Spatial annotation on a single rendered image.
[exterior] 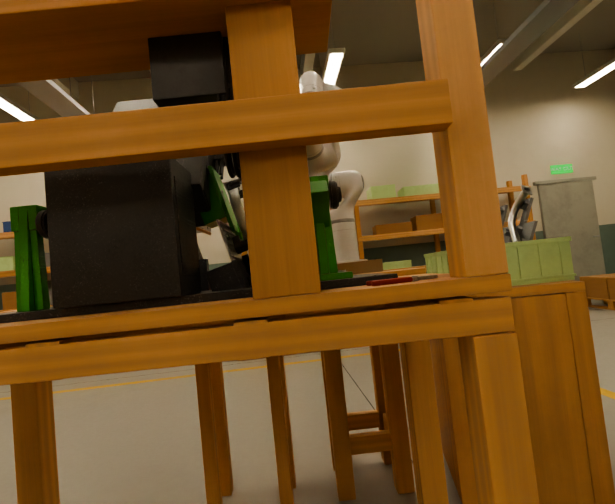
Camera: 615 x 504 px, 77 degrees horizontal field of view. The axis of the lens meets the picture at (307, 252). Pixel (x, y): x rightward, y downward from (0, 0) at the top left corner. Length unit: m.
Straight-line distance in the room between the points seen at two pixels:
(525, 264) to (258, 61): 1.27
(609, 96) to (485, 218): 9.00
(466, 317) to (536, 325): 0.84
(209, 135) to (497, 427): 0.81
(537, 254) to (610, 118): 8.02
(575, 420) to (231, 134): 1.53
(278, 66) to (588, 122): 8.69
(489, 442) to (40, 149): 1.05
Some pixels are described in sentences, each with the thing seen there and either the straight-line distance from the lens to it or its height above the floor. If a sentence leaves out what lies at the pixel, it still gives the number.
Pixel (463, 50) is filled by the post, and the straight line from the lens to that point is 0.97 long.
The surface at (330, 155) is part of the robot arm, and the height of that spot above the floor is 1.26.
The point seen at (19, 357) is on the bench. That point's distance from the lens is 0.99.
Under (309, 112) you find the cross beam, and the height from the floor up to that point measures 1.23.
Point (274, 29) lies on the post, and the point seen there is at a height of 1.44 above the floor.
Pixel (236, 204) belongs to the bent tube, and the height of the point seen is 1.14.
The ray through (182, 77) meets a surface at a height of 1.40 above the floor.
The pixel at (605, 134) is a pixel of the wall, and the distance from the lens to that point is 9.51.
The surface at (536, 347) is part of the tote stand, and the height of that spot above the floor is 0.56.
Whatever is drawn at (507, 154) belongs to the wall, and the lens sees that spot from 8.25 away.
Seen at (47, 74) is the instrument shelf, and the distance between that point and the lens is 1.28.
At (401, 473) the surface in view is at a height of 0.08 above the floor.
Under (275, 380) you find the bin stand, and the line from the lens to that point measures 1.59.
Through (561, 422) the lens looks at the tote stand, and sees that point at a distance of 1.78.
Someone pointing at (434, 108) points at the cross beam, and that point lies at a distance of 0.84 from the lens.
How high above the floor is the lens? 0.92
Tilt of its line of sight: 3 degrees up
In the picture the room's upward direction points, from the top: 6 degrees counter-clockwise
